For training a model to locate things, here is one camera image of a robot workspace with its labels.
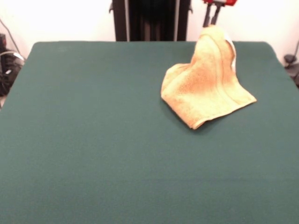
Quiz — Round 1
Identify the dark green table cloth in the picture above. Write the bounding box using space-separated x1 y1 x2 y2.
0 41 299 224

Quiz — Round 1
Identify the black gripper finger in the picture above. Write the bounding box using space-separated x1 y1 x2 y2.
203 4 213 27
210 5 222 25

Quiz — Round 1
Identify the tan terry towel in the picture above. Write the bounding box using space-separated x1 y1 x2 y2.
160 26 257 130

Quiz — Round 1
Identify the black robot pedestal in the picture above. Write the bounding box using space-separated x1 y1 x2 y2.
108 0 194 42

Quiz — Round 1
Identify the grey cable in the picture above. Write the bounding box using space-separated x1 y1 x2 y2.
0 18 25 63

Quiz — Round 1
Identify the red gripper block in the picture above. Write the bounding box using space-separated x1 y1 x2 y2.
202 0 235 7

